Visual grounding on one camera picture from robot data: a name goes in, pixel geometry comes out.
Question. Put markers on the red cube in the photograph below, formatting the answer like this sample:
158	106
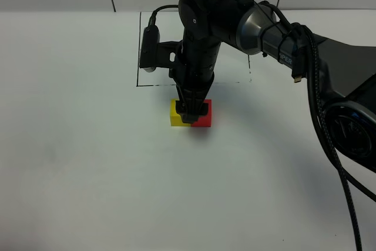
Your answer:
205	121

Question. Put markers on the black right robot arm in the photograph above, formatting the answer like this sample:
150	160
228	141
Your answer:
340	77

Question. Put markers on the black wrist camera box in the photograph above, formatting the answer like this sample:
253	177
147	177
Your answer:
155	54

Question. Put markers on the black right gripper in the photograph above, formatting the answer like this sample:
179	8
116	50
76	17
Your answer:
193	84

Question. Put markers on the yellow cube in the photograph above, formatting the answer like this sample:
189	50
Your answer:
175	118

